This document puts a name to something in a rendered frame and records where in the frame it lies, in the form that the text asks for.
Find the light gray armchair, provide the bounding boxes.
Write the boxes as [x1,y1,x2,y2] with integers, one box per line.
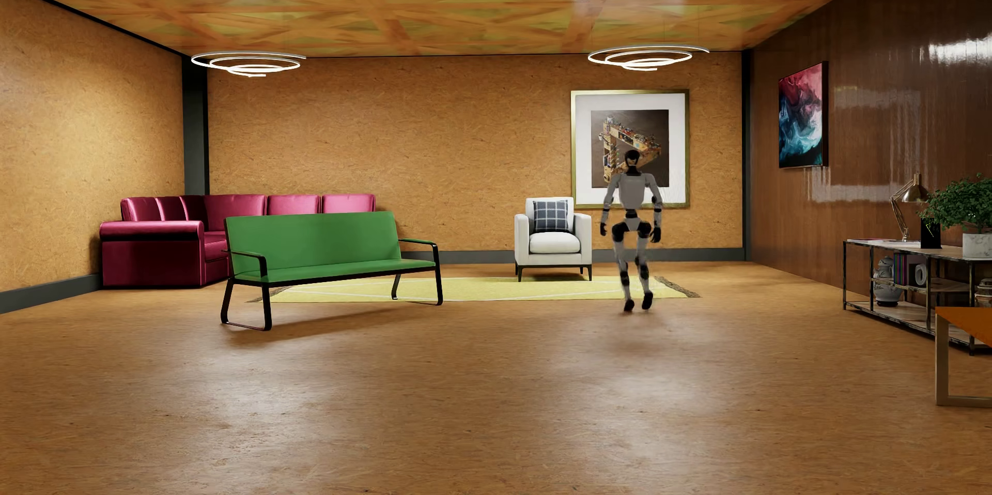
[514,196,594,282]

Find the left robot leg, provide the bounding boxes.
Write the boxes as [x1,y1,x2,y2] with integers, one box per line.
[633,210,655,311]

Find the robot leg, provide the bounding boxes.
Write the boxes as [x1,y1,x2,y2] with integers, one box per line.
[633,210,655,311]
[611,210,637,314]

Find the right robot leg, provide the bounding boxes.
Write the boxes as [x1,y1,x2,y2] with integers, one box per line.
[611,210,637,314]

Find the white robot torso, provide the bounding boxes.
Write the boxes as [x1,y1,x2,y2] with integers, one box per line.
[617,172,650,211]

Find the dark plaid cushion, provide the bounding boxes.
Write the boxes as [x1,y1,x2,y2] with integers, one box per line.
[533,199,571,234]

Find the yellow-green rug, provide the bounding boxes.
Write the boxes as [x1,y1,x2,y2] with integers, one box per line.
[248,275,701,304]

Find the abstract red blue painting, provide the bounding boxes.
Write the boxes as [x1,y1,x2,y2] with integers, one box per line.
[777,61,829,171]

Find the gray ceramic vase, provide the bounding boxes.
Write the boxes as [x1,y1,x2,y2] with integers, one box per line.
[873,255,903,307]

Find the row of books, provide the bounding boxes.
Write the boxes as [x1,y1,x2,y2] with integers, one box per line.
[893,252,928,288]

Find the brass desk lamp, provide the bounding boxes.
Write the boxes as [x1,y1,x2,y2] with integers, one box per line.
[889,173,931,243]

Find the green potted plant white pot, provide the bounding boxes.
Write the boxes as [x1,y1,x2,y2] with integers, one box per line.
[918,174,992,260]

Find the orange wooden table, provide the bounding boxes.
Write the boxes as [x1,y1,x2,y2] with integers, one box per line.
[934,306,992,408]

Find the magenta corner sofa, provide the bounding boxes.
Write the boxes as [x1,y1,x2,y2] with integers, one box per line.
[99,193,378,289]

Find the gold framed wall picture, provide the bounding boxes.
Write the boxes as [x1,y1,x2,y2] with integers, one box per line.
[570,89,691,210]

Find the ring ceiling lamp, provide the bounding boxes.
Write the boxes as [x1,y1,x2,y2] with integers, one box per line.
[586,44,710,73]
[191,51,308,78]

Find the metal frame console shelf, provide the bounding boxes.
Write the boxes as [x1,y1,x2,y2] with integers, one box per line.
[842,238,992,357]

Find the green bench black frame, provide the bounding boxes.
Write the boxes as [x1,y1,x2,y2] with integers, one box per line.
[220,210,444,332]

